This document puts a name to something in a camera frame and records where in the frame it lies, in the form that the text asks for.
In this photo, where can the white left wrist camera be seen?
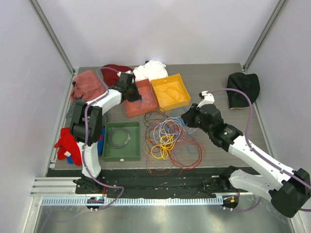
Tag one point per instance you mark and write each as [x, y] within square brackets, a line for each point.
[126, 74]

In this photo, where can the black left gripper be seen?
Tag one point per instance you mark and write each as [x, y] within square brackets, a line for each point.
[137, 96]

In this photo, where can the blue cloth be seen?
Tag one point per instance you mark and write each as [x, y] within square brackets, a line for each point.
[100, 147]

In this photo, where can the yellow plastic tray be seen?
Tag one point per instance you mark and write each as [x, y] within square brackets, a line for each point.
[170, 92]

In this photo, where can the pink cloth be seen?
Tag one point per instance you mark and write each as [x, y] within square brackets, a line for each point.
[86, 86]

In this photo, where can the green plastic tray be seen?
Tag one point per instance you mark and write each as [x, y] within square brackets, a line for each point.
[121, 142]

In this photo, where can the aluminium frame post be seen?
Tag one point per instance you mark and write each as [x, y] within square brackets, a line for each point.
[272, 19]
[50, 32]

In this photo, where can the dark red cloth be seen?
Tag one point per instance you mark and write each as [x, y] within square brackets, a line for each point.
[110, 71]

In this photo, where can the coral orange plastic tray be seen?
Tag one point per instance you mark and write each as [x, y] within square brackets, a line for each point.
[146, 104]

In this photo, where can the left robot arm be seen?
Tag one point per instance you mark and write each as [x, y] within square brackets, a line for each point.
[86, 122]

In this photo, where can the white slotted cable duct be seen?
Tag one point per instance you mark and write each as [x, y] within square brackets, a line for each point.
[98, 201]

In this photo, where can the bright red cloth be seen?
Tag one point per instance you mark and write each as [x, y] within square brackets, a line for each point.
[66, 143]

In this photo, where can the black bucket hat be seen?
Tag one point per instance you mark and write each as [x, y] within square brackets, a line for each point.
[248, 84]

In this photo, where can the right aluminium frame post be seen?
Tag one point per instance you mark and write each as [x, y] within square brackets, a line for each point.
[272, 19]

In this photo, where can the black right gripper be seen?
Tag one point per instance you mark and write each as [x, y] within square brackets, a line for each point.
[188, 117]

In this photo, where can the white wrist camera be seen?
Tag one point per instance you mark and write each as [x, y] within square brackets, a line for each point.
[126, 74]
[206, 98]

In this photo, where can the left aluminium frame post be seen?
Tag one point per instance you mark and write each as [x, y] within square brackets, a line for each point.
[50, 32]

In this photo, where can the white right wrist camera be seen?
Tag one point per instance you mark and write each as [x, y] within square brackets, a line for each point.
[206, 98]

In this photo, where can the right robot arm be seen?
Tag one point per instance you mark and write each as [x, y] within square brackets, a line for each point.
[285, 188]

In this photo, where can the white cloth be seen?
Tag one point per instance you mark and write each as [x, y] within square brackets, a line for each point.
[152, 70]

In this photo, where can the grey cloth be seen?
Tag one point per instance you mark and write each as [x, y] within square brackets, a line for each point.
[70, 114]

